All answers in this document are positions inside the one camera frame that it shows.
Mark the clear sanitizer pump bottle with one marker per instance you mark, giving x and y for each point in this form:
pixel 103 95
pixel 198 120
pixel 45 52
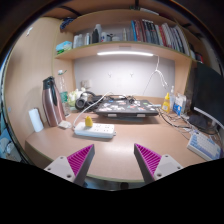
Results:
pixel 172 98

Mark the blue white carton box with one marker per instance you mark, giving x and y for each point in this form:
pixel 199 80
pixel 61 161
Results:
pixel 179 104

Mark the white bottles on shelf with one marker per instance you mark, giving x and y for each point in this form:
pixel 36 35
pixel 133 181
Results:
pixel 96 36

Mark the white power strip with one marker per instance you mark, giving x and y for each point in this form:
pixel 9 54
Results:
pixel 96 130

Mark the white blue keyboard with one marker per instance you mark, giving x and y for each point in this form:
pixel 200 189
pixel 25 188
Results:
pixel 204 146

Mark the row of books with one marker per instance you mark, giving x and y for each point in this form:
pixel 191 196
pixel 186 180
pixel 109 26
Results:
pixel 164 35

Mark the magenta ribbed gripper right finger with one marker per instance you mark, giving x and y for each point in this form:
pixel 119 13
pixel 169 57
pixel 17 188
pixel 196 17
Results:
pixel 154 166

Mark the clear plastic water bottle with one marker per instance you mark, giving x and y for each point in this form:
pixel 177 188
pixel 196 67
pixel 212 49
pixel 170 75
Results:
pixel 61 85

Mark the black laptop with stickers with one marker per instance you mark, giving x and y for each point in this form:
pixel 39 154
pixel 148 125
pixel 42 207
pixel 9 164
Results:
pixel 126 108

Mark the white paper towel roll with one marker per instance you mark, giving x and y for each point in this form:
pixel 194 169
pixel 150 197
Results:
pixel 36 120

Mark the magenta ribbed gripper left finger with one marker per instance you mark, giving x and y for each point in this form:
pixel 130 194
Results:
pixel 73 168

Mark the black headphones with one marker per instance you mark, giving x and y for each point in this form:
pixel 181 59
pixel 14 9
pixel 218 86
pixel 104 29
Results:
pixel 86 99

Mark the black computer monitor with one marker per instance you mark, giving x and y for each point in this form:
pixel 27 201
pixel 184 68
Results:
pixel 208 93

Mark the green blue box on shelf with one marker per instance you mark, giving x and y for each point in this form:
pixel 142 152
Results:
pixel 64 46

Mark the white LED light bar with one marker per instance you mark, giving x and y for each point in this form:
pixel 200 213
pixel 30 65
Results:
pixel 105 53

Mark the wooden shelf unit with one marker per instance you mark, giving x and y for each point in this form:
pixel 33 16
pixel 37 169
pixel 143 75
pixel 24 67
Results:
pixel 130 74

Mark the yellow glue bottle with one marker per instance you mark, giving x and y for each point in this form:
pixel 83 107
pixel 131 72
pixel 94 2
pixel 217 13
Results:
pixel 166 103

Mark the copper thermos bottle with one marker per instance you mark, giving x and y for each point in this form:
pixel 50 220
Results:
pixel 51 102

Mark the yellow charger plug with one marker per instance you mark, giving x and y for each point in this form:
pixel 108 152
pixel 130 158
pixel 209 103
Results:
pixel 88 121

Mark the small white adapter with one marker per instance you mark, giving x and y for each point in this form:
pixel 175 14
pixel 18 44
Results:
pixel 65 124

